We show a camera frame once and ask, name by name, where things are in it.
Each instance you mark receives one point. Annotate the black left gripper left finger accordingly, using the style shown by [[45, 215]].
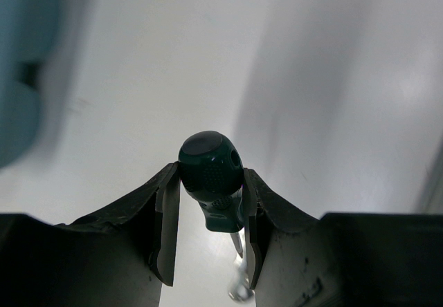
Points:
[[120, 255]]

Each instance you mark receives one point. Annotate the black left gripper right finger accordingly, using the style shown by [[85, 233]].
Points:
[[341, 259]]

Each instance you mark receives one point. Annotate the green stubby screwdriver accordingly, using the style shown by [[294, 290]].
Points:
[[212, 173]]

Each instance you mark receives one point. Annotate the teal four-compartment tray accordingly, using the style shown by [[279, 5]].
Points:
[[28, 32]]

